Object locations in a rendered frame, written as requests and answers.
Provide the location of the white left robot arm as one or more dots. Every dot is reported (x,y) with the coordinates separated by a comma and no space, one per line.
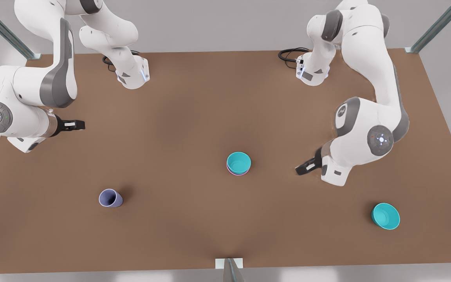
(370,43)

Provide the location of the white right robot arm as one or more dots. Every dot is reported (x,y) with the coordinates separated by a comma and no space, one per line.
(26,84)

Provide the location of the blue bowl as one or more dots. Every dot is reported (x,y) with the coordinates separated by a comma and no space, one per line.
(385,216)
(238,161)

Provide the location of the pink bowl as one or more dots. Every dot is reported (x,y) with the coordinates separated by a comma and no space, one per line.
(236,174)

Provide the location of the purple cup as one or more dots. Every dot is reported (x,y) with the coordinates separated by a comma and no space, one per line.
(111,198)

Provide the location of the silver frame post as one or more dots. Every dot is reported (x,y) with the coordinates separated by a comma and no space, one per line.
(230,269)
(2,29)
(437,25)

